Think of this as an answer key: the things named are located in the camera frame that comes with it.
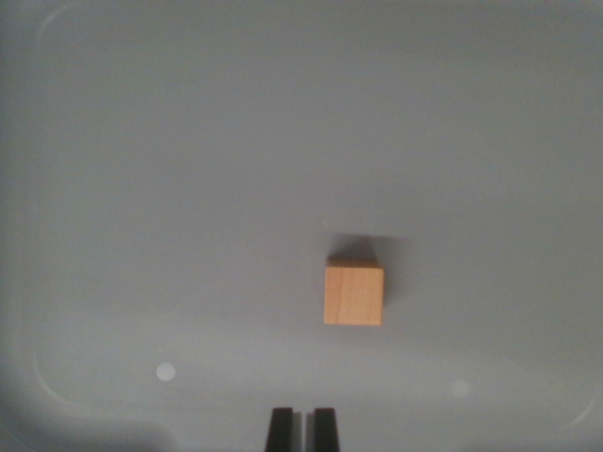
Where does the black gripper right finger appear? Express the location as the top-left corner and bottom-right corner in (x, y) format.
(304, 407), (342, 452)

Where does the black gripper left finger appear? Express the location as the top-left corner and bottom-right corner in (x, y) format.
(265, 407), (303, 452)

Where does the light wooden cube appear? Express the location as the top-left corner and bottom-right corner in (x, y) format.
(323, 257), (386, 327)

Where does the grey plastic tray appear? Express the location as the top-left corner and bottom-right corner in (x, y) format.
(0, 0), (603, 452)

